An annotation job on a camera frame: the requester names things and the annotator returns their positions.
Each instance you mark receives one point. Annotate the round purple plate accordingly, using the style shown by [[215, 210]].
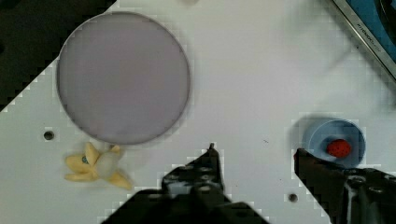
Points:
[[123, 78]]

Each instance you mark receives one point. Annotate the peeled toy banana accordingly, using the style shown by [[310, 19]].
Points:
[[93, 165]]

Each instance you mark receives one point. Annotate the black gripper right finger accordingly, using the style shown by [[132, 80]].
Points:
[[348, 195]]

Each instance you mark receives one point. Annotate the red strawberry in bowl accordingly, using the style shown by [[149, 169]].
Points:
[[339, 148]]

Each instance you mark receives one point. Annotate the black toaster oven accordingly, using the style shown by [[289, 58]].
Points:
[[373, 22]]

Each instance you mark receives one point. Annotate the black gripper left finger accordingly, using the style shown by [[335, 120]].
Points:
[[190, 194]]

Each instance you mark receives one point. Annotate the blue bowl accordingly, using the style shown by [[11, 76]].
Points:
[[322, 131]]

